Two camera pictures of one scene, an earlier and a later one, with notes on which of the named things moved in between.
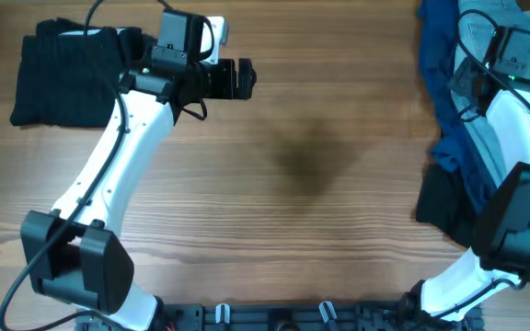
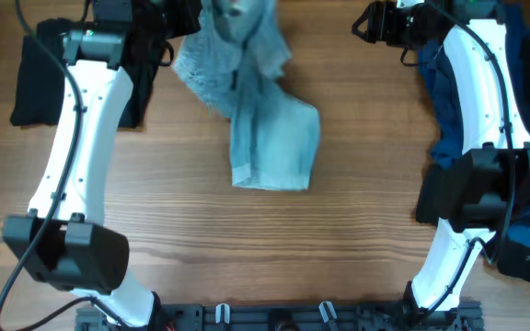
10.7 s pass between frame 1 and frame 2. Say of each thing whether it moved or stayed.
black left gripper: moved
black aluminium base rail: stayed
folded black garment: stayed
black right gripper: moved
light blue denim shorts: moved
